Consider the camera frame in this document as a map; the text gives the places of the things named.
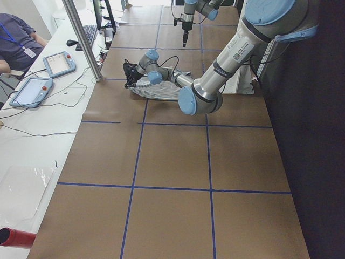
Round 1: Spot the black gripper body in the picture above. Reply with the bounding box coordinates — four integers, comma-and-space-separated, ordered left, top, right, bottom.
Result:
182, 21, 192, 47
126, 67, 142, 86

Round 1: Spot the striped polo shirt white collar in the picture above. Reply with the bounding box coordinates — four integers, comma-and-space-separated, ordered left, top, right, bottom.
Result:
125, 67, 192, 101

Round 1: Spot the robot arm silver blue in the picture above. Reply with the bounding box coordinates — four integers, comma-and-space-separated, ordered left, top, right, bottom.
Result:
123, 1, 320, 115
180, 0, 223, 48

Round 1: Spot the black keyboard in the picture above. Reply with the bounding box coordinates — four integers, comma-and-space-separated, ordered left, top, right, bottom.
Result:
83, 25, 98, 47

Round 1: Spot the black monitor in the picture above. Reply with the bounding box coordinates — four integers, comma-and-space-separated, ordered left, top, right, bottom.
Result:
92, 0, 116, 32

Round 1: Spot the black computer mouse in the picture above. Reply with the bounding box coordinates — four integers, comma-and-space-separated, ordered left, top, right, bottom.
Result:
66, 39, 79, 46

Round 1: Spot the teach pendant far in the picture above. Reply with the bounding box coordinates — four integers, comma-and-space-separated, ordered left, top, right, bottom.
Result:
43, 51, 76, 79

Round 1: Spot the teach pendant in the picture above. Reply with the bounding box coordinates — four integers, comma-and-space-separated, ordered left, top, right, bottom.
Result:
43, 51, 76, 79
9, 77, 53, 108

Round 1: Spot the teach pendant near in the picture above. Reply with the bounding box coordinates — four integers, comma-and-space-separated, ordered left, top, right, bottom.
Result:
9, 77, 53, 108

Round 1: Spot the seated person dark shirt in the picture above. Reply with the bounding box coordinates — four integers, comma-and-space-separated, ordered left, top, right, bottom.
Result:
1, 13, 49, 79

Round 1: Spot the clear plastic sheet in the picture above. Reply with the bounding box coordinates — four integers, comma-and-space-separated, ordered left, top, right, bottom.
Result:
1, 166, 56, 231

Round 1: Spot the red cylinder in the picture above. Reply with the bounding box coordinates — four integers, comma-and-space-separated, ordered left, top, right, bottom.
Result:
1, 228, 36, 249

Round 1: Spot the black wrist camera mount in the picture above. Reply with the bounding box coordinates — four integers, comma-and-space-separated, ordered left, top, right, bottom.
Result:
173, 17, 183, 26
123, 59, 137, 79

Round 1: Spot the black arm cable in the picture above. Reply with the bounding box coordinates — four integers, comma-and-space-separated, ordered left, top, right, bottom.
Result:
157, 55, 181, 73

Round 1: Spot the black pendant cable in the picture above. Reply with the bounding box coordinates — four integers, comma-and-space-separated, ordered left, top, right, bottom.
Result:
0, 67, 92, 137

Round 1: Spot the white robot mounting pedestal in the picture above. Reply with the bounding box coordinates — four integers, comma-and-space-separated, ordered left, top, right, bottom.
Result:
221, 43, 268, 94

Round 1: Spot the aluminium frame post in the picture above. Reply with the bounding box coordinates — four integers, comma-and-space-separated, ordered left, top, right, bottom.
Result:
62, 0, 102, 82

